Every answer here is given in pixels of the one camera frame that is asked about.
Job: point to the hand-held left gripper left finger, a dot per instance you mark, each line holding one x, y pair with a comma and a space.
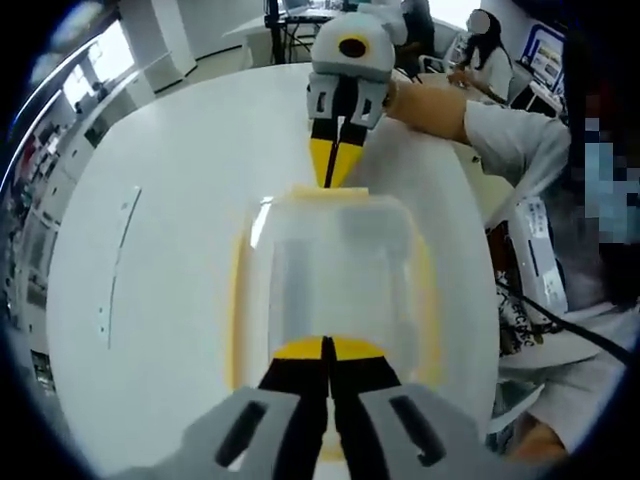
235, 435

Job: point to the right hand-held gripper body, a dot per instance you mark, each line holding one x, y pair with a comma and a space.
370, 60

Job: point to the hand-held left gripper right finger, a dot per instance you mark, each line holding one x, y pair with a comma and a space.
410, 430

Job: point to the clear plastic storage box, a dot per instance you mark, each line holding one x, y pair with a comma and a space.
257, 320

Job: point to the yellow plastic latch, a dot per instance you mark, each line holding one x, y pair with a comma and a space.
236, 310
431, 310

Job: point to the clear storage box lid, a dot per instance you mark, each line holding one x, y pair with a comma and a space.
330, 280

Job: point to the person's own torso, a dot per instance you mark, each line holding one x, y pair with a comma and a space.
560, 380

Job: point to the blue framed sign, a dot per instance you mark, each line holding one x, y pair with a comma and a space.
545, 55

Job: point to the white flat strip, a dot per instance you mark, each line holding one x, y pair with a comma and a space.
117, 270

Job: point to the white chest device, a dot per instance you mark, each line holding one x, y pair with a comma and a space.
542, 250

